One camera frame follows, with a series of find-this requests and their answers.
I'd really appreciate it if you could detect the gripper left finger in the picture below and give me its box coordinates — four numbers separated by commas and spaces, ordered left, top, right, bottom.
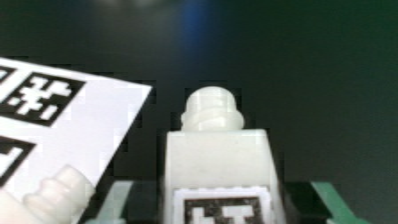
85, 180, 133, 224

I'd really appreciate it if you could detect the white marker sheet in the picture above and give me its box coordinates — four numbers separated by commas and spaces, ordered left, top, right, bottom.
0, 57, 151, 200

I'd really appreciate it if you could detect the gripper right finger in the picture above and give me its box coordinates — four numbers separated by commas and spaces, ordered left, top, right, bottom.
311, 182, 371, 224

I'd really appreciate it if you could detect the white leg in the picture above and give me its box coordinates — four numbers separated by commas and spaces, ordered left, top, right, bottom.
162, 86, 288, 224
0, 165, 96, 224

